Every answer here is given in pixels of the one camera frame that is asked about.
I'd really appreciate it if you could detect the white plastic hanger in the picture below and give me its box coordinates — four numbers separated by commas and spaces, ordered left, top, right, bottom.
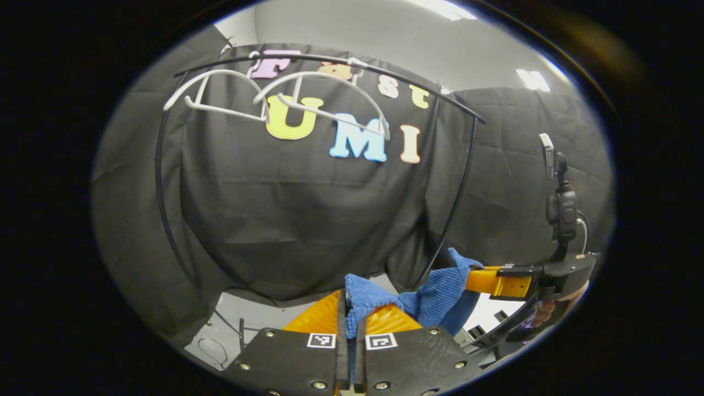
163, 51, 269, 123
253, 57, 392, 141

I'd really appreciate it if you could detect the blue corduroy jacket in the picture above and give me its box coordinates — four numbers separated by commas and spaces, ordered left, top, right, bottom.
344, 247, 486, 386

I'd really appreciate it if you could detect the ceiling light panel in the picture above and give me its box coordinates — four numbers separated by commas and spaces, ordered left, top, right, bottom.
407, 0, 476, 21
516, 69, 552, 92

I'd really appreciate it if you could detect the black backdrop cloth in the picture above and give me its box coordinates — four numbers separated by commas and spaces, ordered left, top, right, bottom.
91, 25, 614, 347

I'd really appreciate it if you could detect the black metal clothes rack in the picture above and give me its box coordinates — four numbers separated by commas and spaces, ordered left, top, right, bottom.
155, 52, 487, 358

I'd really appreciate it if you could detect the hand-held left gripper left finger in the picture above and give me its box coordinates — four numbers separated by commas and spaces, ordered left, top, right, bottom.
223, 290, 350, 396

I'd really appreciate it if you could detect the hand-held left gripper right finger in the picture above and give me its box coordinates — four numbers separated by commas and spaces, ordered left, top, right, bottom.
354, 304, 485, 396

